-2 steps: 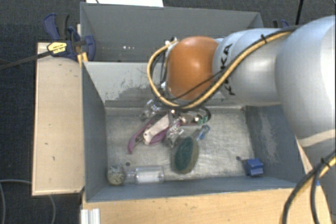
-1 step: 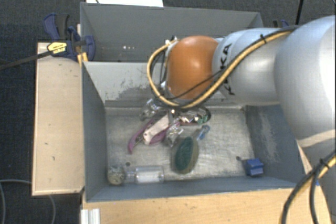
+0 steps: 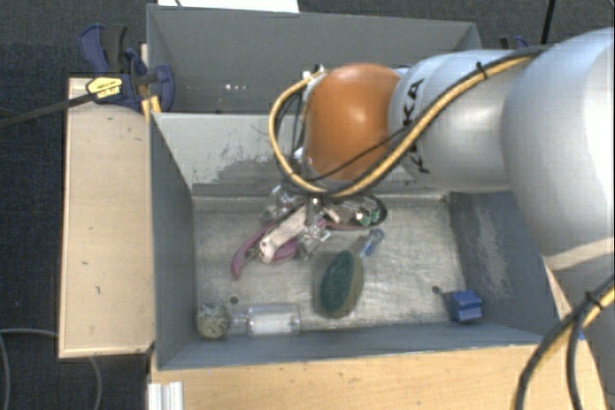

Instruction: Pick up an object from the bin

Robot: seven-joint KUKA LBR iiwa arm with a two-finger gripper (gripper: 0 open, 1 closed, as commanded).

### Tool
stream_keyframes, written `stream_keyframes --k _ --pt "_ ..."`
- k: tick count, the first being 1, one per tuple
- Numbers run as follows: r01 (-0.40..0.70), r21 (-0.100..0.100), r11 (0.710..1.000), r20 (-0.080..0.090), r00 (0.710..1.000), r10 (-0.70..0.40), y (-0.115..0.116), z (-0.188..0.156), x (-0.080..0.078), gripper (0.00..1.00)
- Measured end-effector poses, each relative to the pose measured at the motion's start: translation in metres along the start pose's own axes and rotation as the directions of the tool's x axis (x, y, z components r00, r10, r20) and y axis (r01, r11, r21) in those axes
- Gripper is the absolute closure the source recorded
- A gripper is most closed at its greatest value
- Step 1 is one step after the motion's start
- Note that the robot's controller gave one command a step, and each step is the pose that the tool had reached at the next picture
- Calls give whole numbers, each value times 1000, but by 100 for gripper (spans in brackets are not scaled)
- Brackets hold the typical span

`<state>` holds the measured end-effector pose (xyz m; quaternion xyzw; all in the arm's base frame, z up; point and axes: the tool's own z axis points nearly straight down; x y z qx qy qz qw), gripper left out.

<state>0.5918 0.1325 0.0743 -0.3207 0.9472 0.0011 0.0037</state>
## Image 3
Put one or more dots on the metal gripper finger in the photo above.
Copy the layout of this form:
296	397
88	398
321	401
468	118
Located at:
282	201
313	239

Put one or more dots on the pale pink oblong thing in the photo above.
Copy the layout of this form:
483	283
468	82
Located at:
281	235

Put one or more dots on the green oval sponge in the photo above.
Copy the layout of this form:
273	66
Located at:
339	284

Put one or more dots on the small blue and silver tool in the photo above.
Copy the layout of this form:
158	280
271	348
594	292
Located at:
371	242

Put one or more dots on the purple sunglasses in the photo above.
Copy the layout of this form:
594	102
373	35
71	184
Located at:
240	257

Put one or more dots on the clear plastic bottle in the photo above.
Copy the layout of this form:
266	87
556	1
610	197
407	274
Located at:
269	320

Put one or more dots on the grey metal bin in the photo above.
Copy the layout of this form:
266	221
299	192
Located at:
413	264

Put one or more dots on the speckled grey ball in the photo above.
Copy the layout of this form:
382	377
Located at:
213	320

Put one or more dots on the blue block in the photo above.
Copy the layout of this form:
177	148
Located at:
464	305

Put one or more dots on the pale wood flat board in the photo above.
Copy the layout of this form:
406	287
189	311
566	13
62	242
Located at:
108	225

